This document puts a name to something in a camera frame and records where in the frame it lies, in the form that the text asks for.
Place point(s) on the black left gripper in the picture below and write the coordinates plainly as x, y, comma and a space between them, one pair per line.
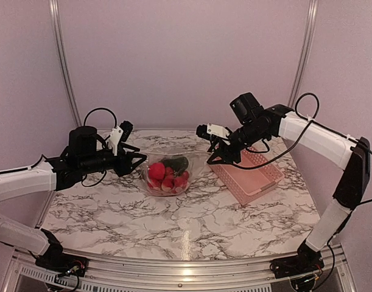
122, 169

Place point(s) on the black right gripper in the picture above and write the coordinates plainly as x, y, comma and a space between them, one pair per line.
232, 154

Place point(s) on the pink red apple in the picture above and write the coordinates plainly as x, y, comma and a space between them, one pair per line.
157, 171

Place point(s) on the green bell pepper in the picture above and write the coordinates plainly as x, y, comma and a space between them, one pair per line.
176, 163

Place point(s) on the pink perforated plastic basket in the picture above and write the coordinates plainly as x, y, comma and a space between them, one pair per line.
248, 185

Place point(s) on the clear zip top bag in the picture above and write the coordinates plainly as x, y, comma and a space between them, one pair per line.
197, 161

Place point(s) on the red yellow lychee bunch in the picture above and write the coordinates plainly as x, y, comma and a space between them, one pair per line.
172, 184

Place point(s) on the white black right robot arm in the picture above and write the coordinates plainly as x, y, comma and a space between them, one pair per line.
347, 153

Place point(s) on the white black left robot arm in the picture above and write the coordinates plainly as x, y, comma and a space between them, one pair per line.
44, 176

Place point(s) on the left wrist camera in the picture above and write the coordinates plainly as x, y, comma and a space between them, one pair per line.
119, 134

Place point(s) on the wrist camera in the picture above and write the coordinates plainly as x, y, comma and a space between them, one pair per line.
119, 134
211, 131

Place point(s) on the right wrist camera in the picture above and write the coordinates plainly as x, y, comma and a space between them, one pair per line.
211, 131

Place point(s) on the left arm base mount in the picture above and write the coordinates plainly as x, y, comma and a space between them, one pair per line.
56, 260

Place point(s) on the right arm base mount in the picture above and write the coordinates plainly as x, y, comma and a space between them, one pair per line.
306, 260

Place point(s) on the left aluminium frame post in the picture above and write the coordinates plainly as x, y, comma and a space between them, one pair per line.
62, 57

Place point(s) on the aluminium frame post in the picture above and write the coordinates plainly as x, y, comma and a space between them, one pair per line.
62, 57
308, 38

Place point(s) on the aluminium front rail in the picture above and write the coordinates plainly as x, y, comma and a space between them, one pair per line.
112, 273

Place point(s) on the right aluminium frame post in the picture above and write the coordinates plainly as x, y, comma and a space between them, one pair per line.
308, 38

